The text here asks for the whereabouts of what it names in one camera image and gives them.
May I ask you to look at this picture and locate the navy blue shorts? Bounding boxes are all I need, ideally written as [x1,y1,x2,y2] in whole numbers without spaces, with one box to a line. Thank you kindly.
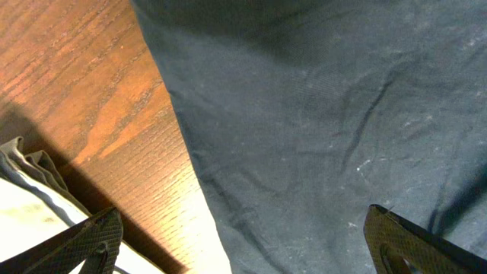
[132,0,486,273]

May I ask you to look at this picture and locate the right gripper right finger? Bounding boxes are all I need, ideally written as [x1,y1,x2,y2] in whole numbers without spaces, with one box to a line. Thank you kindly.
[363,204,486,274]

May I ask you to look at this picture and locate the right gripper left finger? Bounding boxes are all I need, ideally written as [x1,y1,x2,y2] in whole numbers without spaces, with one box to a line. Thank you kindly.
[1,207,123,274]

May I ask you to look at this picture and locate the light khaki shorts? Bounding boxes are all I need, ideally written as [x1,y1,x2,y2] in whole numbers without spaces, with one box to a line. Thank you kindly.
[1,137,160,274]

